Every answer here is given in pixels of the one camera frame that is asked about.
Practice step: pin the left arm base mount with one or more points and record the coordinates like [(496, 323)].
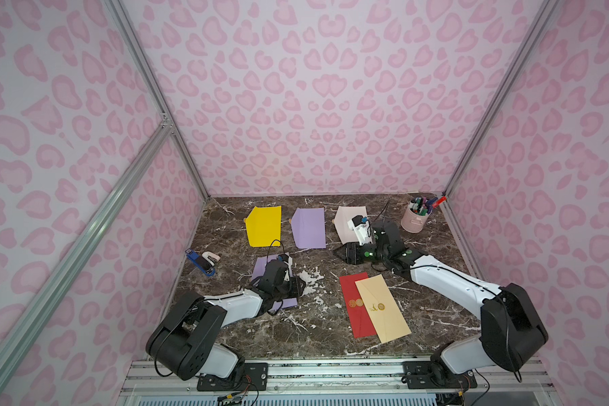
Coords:
[(251, 375)]

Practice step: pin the white envelope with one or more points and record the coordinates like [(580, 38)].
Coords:
[(343, 215)]

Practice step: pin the purple envelope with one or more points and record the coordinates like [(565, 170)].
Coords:
[(308, 228), (259, 270)]

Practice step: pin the pink pen cup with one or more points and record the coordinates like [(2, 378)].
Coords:
[(413, 221)]

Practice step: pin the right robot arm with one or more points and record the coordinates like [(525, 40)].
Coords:
[(511, 331)]

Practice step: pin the yellow envelope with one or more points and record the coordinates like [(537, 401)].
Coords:
[(264, 225)]

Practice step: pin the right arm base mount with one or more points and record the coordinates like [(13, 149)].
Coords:
[(434, 375)]

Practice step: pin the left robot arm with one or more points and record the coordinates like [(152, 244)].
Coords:
[(185, 340)]

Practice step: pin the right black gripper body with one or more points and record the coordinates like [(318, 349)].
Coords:
[(353, 252)]

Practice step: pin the red envelope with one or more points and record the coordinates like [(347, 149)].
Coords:
[(360, 322)]

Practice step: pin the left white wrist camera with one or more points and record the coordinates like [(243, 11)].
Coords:
[(287, 259)]

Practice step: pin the blue stapler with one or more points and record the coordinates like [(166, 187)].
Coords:
[(205, 261)]

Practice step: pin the aluminium front rail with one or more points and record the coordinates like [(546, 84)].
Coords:
[(377, 380)]

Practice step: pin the beige envelope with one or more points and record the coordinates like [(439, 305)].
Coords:
[(383, 309)]

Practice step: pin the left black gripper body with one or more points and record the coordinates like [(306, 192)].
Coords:
[(294, 287)]

